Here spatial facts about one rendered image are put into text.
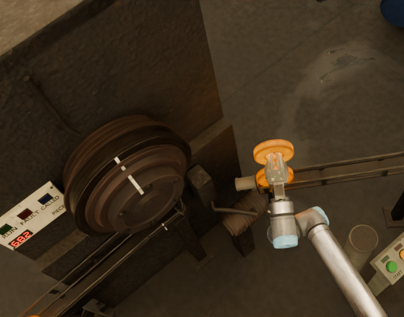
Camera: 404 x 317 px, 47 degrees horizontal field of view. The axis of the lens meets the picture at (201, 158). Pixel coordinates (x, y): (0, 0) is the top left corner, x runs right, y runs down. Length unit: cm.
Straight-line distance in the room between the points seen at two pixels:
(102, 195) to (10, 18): 58
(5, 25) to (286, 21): 247
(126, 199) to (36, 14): 59
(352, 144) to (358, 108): 26
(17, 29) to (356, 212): 205
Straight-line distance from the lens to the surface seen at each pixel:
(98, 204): 150
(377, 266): 201
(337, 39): 335
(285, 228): 171
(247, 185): 201
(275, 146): 176
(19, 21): 125
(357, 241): 212
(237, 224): 213
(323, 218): 186
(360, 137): 293
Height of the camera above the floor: 253
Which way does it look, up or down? 62 degrees down
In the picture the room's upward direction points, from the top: 19 degrees counter-clockwise
